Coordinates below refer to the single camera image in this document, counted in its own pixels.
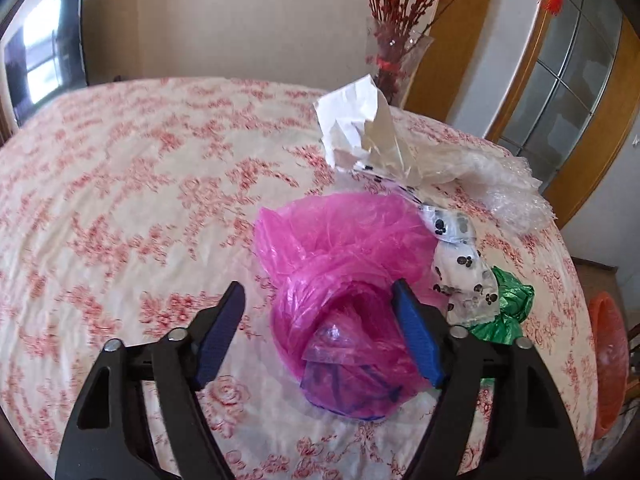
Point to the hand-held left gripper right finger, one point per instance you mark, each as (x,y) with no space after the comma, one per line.
(417,335)

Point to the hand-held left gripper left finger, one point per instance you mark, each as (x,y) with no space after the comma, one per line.
(220,330)

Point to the purple plastic bag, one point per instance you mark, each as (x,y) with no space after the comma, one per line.
(350,390)

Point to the pink plastic bag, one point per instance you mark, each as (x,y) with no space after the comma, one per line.
(340,240)

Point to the orange plastic basket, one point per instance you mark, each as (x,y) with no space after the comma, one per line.
(607,360)

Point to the white paw print bag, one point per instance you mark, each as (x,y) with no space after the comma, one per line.
(465,270)

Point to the dark green plastic bag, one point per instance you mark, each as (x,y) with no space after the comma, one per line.
(510,300)

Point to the clear plastic bag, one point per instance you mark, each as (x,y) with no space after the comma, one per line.
(495,180)

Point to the floral red white tablecloth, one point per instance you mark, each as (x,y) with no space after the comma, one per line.
(125,185)

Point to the crumpled white paper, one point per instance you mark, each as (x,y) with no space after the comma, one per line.
(350,105)

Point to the clear glass vase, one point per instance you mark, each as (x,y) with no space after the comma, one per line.
(395,60)

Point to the frosted glass door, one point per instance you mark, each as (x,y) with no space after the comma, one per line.
(560,85)

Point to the black flat screen television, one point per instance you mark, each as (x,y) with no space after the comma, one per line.
(45,50)

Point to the wooden door frame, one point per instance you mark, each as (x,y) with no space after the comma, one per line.
(600,160)

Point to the wooden wall pillar trim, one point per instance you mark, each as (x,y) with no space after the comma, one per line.
(460,35)

